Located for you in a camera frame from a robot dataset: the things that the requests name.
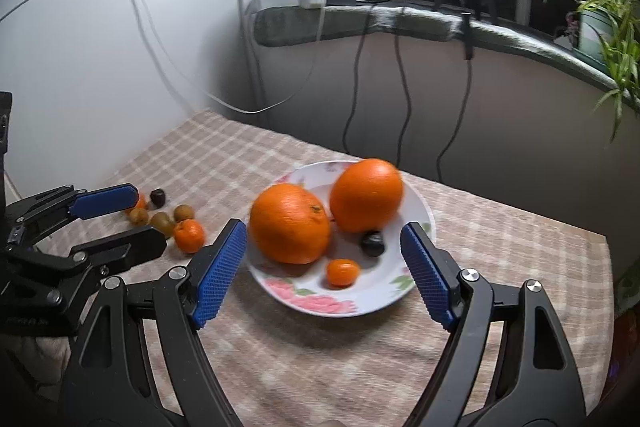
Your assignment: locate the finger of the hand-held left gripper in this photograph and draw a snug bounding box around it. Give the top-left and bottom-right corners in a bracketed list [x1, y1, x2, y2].
[5, 183, 141, 239]
[69, 226, 168, 278]

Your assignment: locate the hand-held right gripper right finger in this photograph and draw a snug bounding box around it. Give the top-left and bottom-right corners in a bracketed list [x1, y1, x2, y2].
[400, 222, 587, 427]

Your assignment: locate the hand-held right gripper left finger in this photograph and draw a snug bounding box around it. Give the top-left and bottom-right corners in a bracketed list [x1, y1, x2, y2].
[61, 218, 248, 427]

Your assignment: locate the large orange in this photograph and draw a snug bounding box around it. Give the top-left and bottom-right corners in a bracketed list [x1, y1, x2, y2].
[330, 158, 405, 234]
[249, 183, 332, 265]

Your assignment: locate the small oval mandarin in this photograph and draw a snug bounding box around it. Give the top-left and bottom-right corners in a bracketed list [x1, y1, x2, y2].
[326, 258, 362, 290]

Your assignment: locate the white floral plate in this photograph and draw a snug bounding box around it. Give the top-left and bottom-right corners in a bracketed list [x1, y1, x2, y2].
[246, 160, 437, 318]

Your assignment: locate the small mandarin with stem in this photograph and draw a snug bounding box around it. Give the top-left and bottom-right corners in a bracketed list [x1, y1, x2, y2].
[173, 219, 206, 254]

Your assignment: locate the beige checked tablecloth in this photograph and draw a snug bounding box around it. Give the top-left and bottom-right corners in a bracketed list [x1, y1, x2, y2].
[10, 108, 615, 427]

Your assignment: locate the white cabinet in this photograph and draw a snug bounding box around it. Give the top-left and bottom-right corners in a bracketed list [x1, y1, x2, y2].
[0, 0, 262, 208]

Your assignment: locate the green patterned bag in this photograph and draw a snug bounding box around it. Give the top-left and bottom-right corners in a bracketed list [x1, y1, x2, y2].
[614, 257, 640, 324]

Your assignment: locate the potted spider plant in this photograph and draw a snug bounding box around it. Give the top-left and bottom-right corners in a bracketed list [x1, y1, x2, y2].
[534, 0, 640, 146]

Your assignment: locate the long white cable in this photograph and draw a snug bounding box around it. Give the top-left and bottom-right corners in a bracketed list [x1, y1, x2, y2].
[128, 0, 297, 114]

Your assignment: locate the black cable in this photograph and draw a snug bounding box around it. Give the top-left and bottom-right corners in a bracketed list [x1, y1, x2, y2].
[394, 6, 412, 168]
[342, 3, 374, 156]

